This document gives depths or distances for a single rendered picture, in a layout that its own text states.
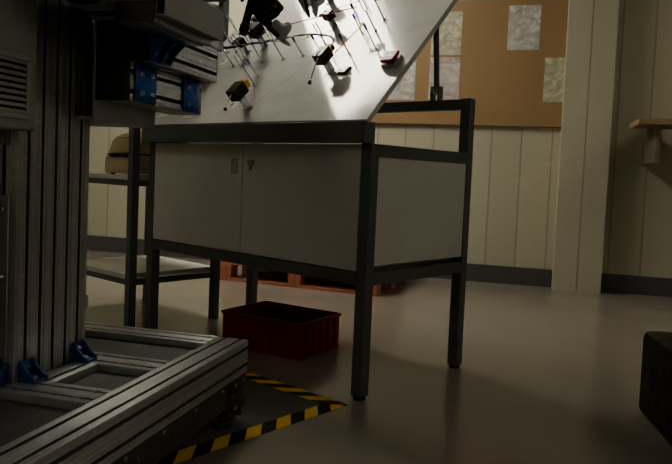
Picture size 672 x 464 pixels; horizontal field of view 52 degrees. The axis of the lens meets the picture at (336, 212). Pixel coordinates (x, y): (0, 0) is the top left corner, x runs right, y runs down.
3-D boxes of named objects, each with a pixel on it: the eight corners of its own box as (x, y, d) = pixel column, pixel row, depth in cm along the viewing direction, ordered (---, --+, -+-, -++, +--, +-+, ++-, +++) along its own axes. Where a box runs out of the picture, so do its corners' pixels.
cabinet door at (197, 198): (238, 252, 252) (242, 143, 250) (152, 238, 288) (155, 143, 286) (243, 252, 253) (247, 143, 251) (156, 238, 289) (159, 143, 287)
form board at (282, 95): (146, 128, 287) (143, 124, 286) (278, -10, 337) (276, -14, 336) (369, 123, 209) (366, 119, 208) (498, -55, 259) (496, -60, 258)
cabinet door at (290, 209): (354, 271, 215) (359, 144, 213) (238, 252, 251) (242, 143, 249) (359, 270, 217) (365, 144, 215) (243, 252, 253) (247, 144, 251)
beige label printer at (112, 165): (132, 175, 296) (133, 129, 295) (103, 173, 309) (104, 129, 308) (187, 176, 320) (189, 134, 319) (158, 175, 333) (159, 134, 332)
